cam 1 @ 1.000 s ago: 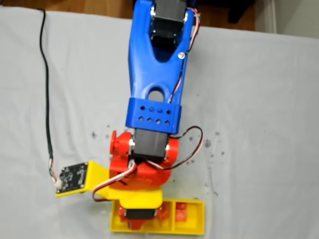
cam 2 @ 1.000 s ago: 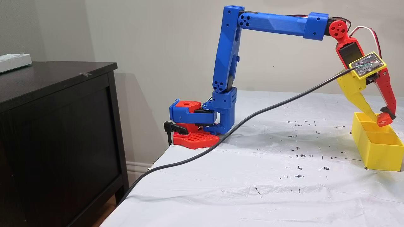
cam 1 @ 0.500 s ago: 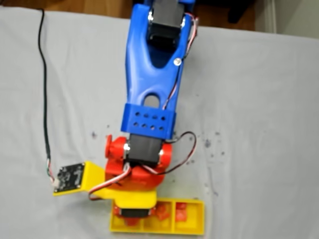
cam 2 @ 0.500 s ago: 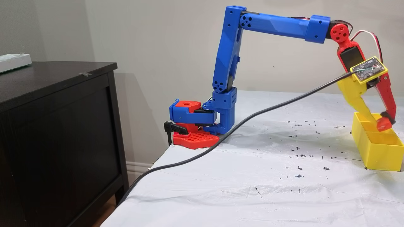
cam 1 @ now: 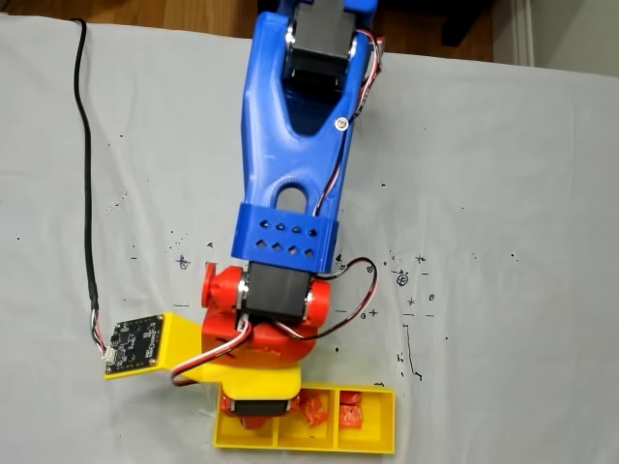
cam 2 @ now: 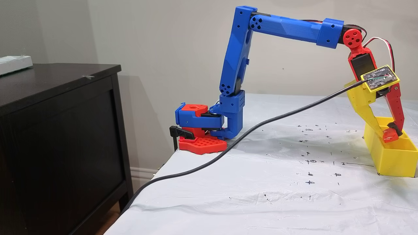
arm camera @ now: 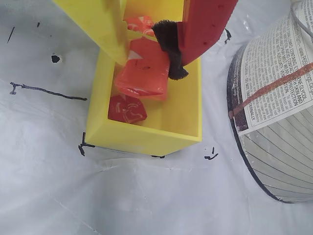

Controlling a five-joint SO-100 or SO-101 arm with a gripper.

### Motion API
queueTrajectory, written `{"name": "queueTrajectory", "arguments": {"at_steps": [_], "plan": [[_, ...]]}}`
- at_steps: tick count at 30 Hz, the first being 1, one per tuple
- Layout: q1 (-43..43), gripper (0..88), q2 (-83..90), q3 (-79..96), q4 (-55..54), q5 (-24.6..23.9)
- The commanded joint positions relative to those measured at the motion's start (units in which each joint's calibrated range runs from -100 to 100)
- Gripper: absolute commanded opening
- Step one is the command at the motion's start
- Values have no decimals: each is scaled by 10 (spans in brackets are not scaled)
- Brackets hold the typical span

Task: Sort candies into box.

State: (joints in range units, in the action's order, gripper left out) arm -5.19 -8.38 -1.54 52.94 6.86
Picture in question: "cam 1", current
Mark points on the orange Starburst candy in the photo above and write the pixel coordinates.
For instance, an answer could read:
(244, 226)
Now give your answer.
(350, 416)
(315, 414)

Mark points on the yellow three-compartment box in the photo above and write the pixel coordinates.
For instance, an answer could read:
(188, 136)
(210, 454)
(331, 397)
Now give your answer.
(367, 444)

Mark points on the white plastic table cover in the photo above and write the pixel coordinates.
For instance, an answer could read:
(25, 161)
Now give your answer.
(483, 193)

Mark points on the white baseboard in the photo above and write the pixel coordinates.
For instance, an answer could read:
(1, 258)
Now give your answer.
(523, 29)

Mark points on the camera circuit board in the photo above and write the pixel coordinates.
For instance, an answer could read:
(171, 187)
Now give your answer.
(133, 345)

